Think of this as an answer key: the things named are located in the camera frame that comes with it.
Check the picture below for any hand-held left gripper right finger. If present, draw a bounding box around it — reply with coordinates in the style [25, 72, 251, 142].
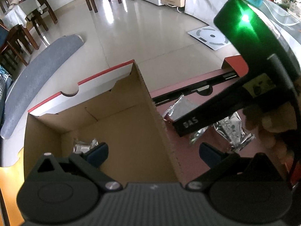
[186, 142, 274, 192]

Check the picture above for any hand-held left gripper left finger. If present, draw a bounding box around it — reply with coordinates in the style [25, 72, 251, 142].
[33, 143, 123, 192]

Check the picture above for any silver foil snack packet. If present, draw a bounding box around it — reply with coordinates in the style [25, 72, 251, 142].
[162, 94, 210, 144]
[212, 111, 255, 153]
[72, 138, 99, 154]

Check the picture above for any red cardboard shoe box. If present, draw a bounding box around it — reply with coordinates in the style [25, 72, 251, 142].
[24, 60, 189, 186]

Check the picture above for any red shoe box lid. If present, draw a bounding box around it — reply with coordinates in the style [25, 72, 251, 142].
[222, 55, 250, 78]

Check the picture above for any person's right hand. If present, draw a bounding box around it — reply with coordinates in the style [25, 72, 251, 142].
[243, 104, 301, 167]

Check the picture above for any white bathroom scale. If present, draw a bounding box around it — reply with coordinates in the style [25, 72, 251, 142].
[187, 26, 229, 50]

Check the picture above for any yellow plastic chair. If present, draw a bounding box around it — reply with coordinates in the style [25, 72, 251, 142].
[0, 149, 25, 226]

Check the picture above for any grey rolled rug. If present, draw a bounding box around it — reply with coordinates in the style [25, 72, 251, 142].
[0, 35, 85, 139]

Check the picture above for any dining table white tablecloth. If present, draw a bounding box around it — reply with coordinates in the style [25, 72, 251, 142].
[3, 0, 43, 29]

